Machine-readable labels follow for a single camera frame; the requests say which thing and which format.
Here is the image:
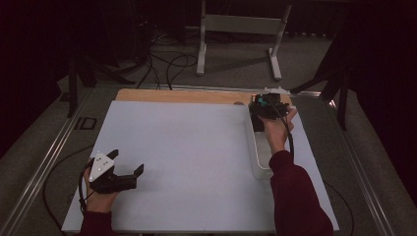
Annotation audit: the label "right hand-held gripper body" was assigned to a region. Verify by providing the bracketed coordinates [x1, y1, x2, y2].
[248, 86, 292, 121]

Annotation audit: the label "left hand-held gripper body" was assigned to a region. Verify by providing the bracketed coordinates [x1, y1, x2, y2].
[88, 151, 139, 195]

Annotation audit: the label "white plastic bin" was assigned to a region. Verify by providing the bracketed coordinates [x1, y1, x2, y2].
[243, 103, 298, 181]

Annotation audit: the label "person's left hand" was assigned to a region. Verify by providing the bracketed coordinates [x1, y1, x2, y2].
[83, 166, 120, 214]

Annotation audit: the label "person's right hand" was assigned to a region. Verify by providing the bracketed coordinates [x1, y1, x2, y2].
[260, 105, 299, 155]

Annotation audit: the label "white table mat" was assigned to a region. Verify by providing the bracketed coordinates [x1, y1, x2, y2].
[61, 99, 340, 234]

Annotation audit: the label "black metal stand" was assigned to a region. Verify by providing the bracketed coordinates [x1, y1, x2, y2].
[66, 48, 136, 119]
[283, 32, 350, 132]

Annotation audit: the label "left hand-held gripper black cable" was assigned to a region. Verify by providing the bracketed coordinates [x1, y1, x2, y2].
[41, 144, 96, 232]

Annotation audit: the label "hand-held gripper black cable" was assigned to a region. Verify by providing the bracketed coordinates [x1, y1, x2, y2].
[41, 144, 96, 232]
[269, 99, 356, 236]

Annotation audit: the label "right hand-held gripper black cable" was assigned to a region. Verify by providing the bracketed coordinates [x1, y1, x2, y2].
[269, 99, 356, 236]

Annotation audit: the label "white metal table frame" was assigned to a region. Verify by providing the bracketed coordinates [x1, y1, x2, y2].
[196, 0, 293, 83]

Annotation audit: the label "black floor cables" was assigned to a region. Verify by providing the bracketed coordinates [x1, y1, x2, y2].
[135, 19, 200, 91]

